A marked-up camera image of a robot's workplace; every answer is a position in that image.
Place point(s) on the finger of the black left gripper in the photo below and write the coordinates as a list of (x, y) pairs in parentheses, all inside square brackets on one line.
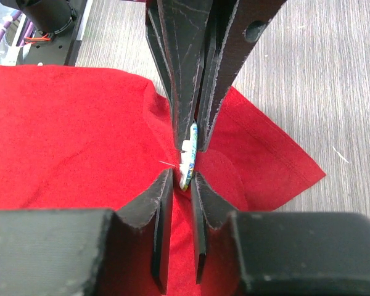
[(234, 28), (175, 32)]

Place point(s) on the round colourful brooch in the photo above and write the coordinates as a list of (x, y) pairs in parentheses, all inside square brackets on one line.
[(182, 160)]

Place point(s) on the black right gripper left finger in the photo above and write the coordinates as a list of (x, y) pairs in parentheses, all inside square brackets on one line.
[(89, 251)]

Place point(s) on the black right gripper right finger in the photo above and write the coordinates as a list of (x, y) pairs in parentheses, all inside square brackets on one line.
[(276, 253)]

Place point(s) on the red t-shirt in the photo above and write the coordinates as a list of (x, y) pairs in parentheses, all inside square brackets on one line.
[(75, 137)]

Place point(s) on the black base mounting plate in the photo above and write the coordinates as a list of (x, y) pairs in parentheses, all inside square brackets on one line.
[(58, 26)]

